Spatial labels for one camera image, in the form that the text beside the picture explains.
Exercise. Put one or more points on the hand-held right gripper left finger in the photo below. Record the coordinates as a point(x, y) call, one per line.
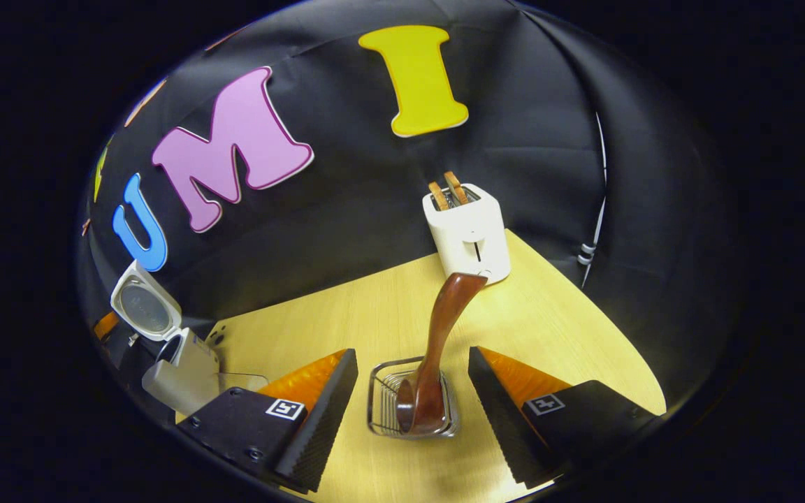
point(325, 419)

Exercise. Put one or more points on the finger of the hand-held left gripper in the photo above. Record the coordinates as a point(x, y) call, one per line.
point(105, 326)

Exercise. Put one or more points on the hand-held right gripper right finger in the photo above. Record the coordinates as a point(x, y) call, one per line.
point(497, 412)

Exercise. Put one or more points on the brown wooden spoon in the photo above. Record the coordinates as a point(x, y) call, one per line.
point(441, 335)

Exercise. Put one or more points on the white rice cooker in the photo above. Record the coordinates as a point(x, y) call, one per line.
point(189, 374)

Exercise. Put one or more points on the clear plastic container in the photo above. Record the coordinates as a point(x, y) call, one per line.
point(245, 381)

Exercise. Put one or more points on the white toaster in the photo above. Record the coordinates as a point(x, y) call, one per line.
point(472, 237)

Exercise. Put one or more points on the black backdrop cloth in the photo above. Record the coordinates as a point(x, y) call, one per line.
point(374, 209)

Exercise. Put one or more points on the toast slice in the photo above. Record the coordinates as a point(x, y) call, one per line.
point(439, 195)
point(455, 187)

